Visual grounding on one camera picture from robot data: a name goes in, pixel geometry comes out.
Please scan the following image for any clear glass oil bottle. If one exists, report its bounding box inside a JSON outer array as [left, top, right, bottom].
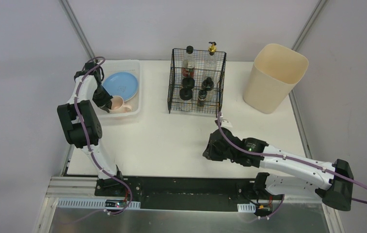
[[204, 42, 217, 79]]

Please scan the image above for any small dark pepper jar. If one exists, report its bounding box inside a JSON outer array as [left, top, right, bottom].
[[197, 89, 207, 107]]

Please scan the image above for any red label vinegar bottle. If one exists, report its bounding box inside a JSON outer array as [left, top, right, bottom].
[[181, 46, 196, 78]]

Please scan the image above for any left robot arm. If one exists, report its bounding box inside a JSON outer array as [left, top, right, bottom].
[[57, 68, 127, 191]]

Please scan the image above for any blue round plate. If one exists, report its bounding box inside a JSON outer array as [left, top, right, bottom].
[[103, 72, 139, 101]]

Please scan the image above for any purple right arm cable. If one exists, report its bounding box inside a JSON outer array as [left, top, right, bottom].
[[217, 111, 367, 222]]

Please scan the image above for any black wire basket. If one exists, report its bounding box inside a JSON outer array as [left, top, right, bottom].
[[167, 48, 227, 116]]

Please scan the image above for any black lid seasoning shaker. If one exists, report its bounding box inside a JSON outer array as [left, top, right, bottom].
[[181, 77, 195, 89]]

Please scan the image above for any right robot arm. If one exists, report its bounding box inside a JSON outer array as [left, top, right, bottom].
[[203, 128, 353, 211]]

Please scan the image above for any cream waste bin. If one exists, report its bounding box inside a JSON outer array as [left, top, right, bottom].
[[243, 43, 309, 114]]

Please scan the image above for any black lid granule shaker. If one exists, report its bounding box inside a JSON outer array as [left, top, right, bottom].
[[179, 88, 193, 102]]

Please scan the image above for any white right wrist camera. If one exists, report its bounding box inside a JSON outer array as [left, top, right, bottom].
[[220, 118, 233, 129]]

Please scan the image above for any pink mug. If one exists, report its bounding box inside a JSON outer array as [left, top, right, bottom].
[[110, 96, 132, 114]]

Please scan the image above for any black lid white shaker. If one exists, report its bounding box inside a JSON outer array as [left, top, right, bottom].
[[201, 77, 214, 92]]

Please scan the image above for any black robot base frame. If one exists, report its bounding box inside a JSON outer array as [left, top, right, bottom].
[[94, 176, 281, 212]]

